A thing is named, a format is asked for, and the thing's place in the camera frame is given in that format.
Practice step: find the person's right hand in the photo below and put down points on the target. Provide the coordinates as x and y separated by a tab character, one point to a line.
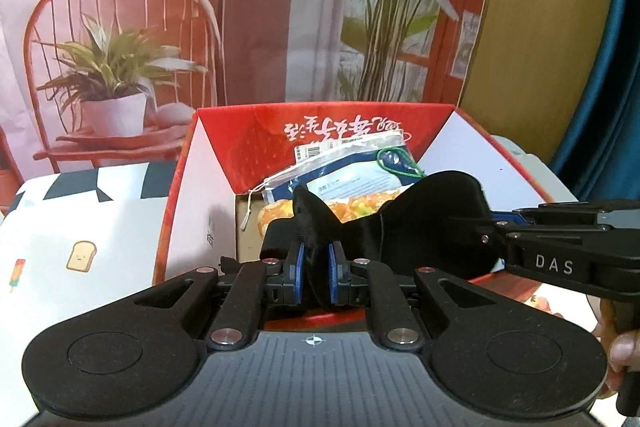
622	342

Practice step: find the printed plant and chair backdrop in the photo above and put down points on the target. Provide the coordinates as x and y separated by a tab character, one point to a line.
275	7

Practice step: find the red strawberry print cardboard box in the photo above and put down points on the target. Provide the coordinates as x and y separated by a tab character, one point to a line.
200	187

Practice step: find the face mask in plastic bag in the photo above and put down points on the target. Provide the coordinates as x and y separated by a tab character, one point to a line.
345	172

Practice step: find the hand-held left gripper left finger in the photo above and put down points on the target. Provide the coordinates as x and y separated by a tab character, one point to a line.
299	273

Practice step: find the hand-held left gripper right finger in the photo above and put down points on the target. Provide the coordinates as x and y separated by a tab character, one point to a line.
333	274

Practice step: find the yellow wooden panel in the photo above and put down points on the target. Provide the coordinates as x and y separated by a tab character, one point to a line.
540	32

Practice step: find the orange floral oven mitt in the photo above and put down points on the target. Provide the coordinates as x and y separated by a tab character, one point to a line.
280	214

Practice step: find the blue curtain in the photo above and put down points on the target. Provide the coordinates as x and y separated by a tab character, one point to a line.
600	82

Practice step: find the bear print table cloth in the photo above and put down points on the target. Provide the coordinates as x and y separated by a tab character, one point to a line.
75	307

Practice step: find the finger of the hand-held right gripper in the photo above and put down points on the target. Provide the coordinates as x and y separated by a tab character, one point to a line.
480	234
565	212

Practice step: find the black cloth eye mask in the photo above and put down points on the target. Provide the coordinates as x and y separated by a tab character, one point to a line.
425	207

